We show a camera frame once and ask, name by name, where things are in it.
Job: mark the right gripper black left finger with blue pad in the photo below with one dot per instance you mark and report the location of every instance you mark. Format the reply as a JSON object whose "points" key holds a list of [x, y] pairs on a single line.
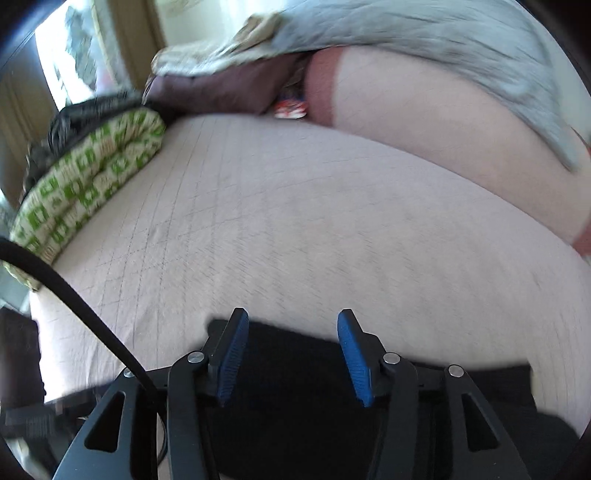
{"points": [[118, 440]]}

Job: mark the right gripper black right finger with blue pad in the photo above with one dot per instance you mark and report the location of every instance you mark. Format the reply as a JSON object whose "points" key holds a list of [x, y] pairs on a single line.
{"points": [[434, 423]]}

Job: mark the black sweatpants white lettering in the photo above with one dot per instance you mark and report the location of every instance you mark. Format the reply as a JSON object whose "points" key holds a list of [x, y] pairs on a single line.
{"points": [[293, 414]]}

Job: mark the green patterned cloth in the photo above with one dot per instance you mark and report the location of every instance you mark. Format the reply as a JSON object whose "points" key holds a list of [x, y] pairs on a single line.
{"points": [[83, 180]]}

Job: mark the pink quilted bolster pillow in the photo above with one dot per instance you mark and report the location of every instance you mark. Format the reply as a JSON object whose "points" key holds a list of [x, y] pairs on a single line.
{"points": [[414, 105]]}

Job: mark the dark grey garment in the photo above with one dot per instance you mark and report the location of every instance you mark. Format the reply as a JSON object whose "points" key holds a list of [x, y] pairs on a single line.
{"points": [[70, 126]]}

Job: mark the red patterned small item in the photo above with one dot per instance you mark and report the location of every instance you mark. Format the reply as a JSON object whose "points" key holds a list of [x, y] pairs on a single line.
{"points": [[290, 106]]}

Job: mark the dark maroon garment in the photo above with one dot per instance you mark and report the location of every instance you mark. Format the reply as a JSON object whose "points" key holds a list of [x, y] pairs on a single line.
{"points": [[250, 88]]}

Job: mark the grey quilted blanket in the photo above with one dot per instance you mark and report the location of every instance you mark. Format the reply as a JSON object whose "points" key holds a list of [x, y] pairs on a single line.
{"points": [[491, 43]]}

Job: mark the beige crumpled cloth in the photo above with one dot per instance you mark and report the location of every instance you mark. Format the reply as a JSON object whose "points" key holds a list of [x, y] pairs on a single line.
{"points": [[252, 42]]}

